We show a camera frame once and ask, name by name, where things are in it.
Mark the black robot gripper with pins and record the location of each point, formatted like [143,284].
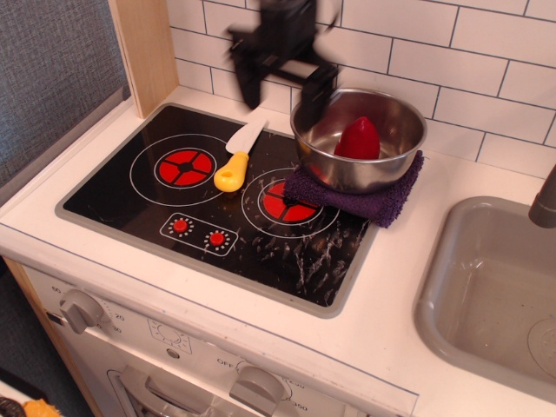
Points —
[285,33]

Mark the red toy strawberry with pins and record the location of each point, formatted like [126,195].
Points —
[359,140]

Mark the black toy stove top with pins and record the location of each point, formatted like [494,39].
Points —
[156,192]

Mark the grey left oven knob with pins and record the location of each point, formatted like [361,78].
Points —
[80,310]

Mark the grey oven knob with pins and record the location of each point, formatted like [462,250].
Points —
[257,389]
[80,310]

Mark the grey right oven knob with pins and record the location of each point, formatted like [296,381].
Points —
[257,389]

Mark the white toy oven front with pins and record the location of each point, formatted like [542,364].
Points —
[126,338]

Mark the stainless steel bowl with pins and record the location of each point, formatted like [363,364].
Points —
[401,127]

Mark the purple folded cloth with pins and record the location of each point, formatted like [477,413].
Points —
[381,207]

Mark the grey toy faucet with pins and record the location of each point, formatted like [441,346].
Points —
[542,211]

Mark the grey toy sink basin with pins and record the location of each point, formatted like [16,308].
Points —
[488,300]

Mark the orange and black plush toy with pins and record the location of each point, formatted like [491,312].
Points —
[30,408]

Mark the yellow handled toy knife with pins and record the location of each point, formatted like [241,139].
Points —
[231,176]

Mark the light wooden post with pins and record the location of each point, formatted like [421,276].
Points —
[144,36]

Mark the grey oven door handle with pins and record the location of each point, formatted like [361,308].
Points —
[168,395]

